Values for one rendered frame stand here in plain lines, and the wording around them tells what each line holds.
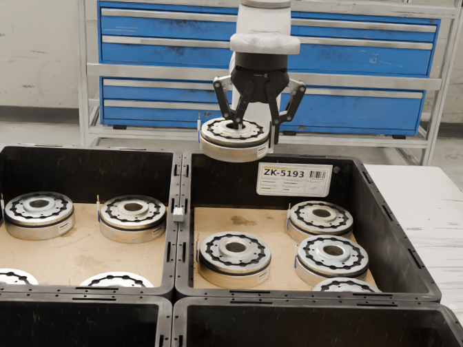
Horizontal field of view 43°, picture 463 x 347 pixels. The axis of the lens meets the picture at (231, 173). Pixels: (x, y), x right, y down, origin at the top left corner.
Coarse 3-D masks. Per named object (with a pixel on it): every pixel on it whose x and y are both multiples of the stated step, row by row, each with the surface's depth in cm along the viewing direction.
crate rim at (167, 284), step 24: (0, 144) 96; (24, 144) 97; (48, 144) 97; (168, 216) 78; (168, 240) 73; (168, 264) 68; (0, 288) 62; (24, 288) 62; (48, 288) 63; (72, 288) 63; (96, 288) 63; (120, 288) 63; (144, 288) 64; (168, 288) 64
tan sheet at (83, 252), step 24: (96, 216) 97; (0, 240) 89; (24, 240) 89; (48, 240) 89; (72, 240) 90; (96, 240) 90; (0, 264) 83; (24, 264) 83; (48, 264) 84; (72, 264) 84; (96, 264) 85; (120, 264) 85; (144, 264) 85
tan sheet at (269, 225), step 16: (208, 208) 102; (224, 208) 102; (208, 224) 97; (224, 224) 97; (240, 224) 98; (256, 224) 98; (272, 224) 98; (272, 240) 94; (288, 240) 94; (352, 240) 95; (272, 256) 90; (288, 256) 90; (272, 272) 86; (288, 272) 86; (368, 272) 87; (256, 288) 82; (272, 288) 82; (288, 288) 82; (304, 288) 83
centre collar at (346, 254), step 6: (318, 246) 86; (324, 246) 86; (330, 246) 87; (336, 246) 87; (342, 246) 86; (318, 252) 85; (324, 252) 85; (342, 252) 86; (348, 252) 85; (324, 258) 84; (330, 258) 83; (336, 258) 83; (342, 258) 83; (348, 258) 84
